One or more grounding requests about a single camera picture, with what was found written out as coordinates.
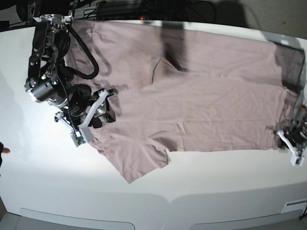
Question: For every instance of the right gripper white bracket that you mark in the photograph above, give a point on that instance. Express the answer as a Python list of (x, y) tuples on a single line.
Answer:
[(82, 110)]

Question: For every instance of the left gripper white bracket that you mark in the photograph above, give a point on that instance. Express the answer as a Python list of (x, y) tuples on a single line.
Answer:
[(284, 143)]

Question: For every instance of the mauve T-shirt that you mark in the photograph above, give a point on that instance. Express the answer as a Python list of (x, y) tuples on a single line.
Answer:
[(186, 91)]

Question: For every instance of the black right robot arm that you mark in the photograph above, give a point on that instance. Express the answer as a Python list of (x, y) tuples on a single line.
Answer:
[(49, 79)]

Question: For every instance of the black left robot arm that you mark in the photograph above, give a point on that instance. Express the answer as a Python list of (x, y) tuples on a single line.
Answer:
[(294, 137)]

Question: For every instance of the person's fingertip at edge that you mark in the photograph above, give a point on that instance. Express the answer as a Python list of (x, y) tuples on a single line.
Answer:
[(6, 150)]

